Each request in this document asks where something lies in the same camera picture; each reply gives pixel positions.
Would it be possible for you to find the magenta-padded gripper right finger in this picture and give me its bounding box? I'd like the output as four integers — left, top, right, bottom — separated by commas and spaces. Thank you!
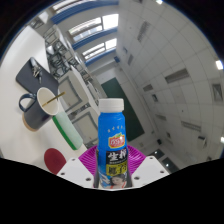
126, 145, 171, 188

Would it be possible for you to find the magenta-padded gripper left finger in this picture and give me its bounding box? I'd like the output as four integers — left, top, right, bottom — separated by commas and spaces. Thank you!
56, 145, 99, 188

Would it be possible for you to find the blue white-capped drink bottle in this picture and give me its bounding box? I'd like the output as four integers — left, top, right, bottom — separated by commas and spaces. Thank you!
94, 98, 130, 190

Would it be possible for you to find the dark classroom door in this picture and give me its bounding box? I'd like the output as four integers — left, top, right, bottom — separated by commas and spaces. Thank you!
148, 148, 165, 160

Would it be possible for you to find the dark blue mug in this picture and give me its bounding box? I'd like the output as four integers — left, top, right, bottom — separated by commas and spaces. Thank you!
18, 87, 61, 132

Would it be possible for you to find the gold stirring stick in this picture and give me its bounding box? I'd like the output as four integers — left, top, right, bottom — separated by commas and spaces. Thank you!
41, 91, 67, 107

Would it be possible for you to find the dark grey flat pad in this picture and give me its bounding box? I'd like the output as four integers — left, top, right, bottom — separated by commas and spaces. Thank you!
15, 57, 60, 98

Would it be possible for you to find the group of ceiling lights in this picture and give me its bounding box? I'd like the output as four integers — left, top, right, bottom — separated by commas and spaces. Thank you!
123, 0, 224, 148

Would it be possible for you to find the group of classroom chairs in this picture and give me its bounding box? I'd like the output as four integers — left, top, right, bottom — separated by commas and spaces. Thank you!
31, 16, 108, 149

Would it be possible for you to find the blue window curtain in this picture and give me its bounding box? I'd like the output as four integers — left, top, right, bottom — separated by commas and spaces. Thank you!
72, 27, 118, 51
49, 0, 119, 25
84, 47, 117, 67

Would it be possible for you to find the tall classroom window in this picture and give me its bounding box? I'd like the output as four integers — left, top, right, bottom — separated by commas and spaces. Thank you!
81, 37, 118, 61
51, 0, 101, 13
68, 13, 119, 43

